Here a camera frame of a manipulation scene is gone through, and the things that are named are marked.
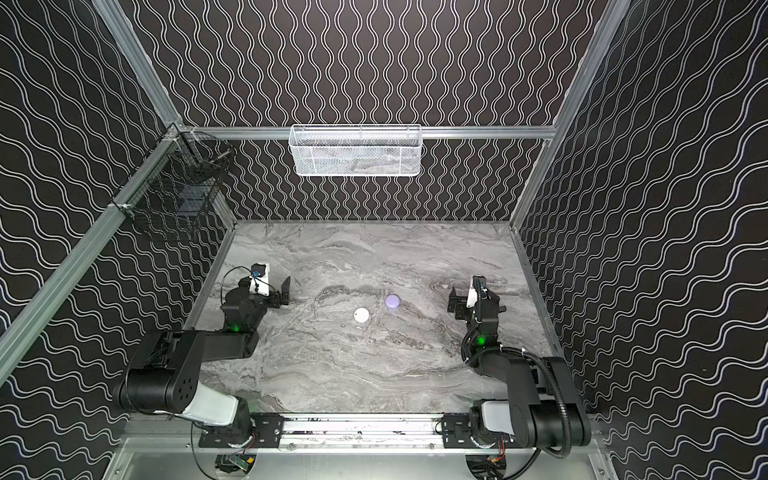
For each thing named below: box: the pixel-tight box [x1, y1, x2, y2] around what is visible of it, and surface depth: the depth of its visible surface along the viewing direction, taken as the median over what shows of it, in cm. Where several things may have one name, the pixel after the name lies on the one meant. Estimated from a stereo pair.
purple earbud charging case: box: [384, 294, 401, 310], surface depth 99 cm
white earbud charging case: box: [353, 307, 370, 323], surface depth 96 cm
